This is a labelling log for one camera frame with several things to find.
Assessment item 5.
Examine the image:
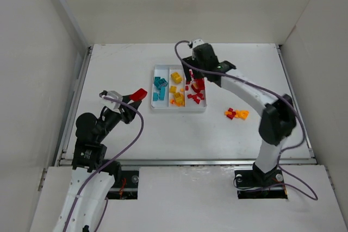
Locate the red orange lego pile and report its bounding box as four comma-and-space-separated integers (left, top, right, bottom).
224, 108, 249, 120

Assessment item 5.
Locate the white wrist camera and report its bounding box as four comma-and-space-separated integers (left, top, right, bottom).
99, 90, 123, 112
188, 39, 204, 49

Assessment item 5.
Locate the yellow striped slope duplo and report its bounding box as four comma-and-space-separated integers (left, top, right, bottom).
173, 92, 184, 104

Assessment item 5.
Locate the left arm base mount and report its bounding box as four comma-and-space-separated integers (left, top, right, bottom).
102, 161, 140, 200

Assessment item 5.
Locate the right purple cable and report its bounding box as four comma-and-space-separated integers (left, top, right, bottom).
173, 39, 319, 200

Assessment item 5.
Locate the red duplo brick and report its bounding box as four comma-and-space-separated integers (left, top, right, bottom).
129, 88, 147, 102

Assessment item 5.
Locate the red flower duplo piece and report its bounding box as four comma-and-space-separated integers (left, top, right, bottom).
191, 78, 205, 93

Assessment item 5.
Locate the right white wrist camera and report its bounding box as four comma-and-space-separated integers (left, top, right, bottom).
188, 39, 204, 49

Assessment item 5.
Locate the aluminium front rail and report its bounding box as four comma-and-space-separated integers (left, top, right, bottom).
118, 160, 254, 166

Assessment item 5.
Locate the purple cable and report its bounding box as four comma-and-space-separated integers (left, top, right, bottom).
173, 39, 319, 200
62, 95, 145, 232

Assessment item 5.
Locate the yellow duplo brick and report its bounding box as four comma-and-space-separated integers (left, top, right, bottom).
170, 72, 183, 84

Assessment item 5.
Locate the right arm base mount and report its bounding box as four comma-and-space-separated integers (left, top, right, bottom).
233, 169, 288, 199

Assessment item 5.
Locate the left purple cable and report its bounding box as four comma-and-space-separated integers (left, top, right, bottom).
62, 95, 145, 232

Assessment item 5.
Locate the teal frog duplo piece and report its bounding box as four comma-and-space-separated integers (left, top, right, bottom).
159, 87, 166, 101

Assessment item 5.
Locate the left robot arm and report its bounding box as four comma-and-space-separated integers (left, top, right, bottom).
53, 89, 147, 231

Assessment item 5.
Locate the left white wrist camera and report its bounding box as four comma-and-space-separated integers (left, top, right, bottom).
99, 90, 123, 112

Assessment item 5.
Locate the white three-compartment tray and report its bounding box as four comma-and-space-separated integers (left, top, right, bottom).
151, 65, 207, 113

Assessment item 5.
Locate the teal duplo brick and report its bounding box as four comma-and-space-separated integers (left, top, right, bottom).
152, 92, 159, 101
154, 77, 168, 90

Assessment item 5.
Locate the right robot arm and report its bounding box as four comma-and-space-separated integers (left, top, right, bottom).
181, 39, 296, 182

